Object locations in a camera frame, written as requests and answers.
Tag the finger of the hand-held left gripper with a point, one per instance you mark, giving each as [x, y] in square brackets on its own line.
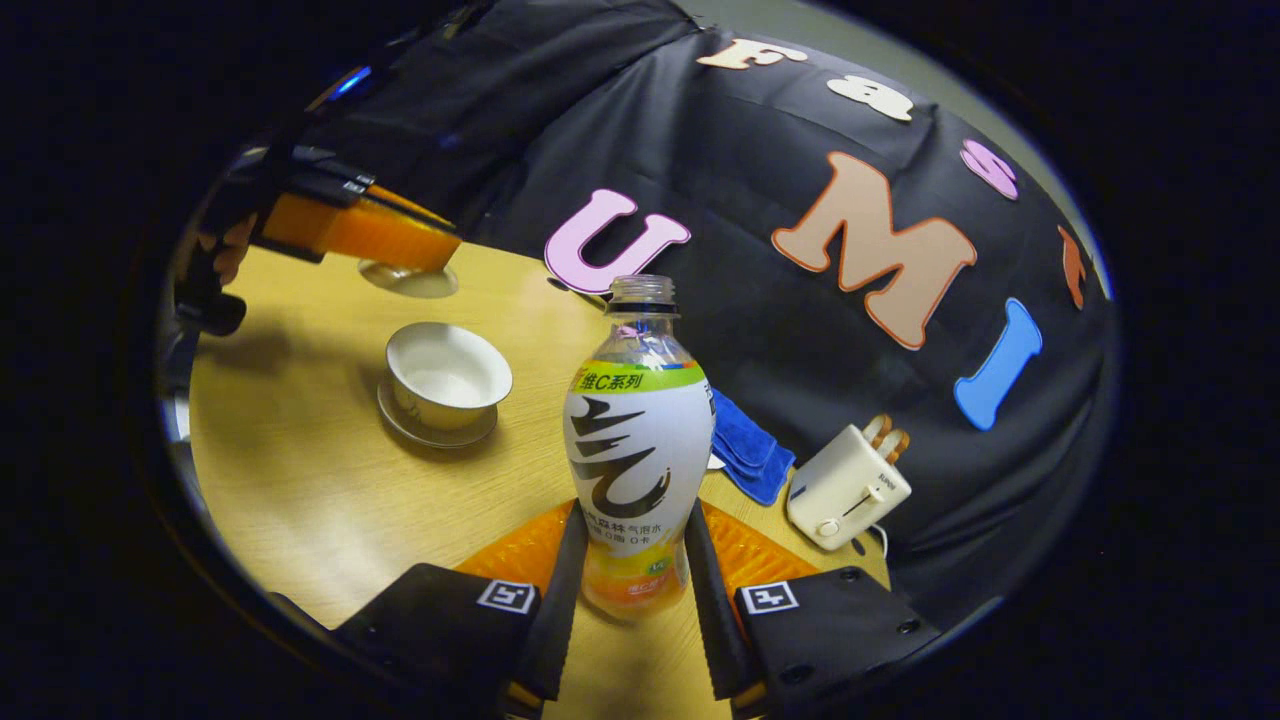
[330, 170]
[360, 235]

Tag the folded blue towel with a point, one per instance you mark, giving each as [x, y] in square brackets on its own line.
[750, 455]

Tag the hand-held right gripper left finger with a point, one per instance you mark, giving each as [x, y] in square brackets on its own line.
[560, 610]

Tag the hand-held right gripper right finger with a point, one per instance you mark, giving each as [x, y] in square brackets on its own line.
[712, 620]

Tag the black backdrop cloth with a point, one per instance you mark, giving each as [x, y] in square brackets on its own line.
[760, 330]

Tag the cream teacup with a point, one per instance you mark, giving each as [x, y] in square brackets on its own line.
[445, 375]

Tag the clear water bottle white label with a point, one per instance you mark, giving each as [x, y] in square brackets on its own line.
[640, 450]

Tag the white toaster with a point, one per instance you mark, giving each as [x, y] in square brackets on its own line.
[845, 490]

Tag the toast slice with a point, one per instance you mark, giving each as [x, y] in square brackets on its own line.
[877, 430]
[898, 444]

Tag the cream teacup lid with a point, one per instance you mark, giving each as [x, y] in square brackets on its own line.
[410, 283]

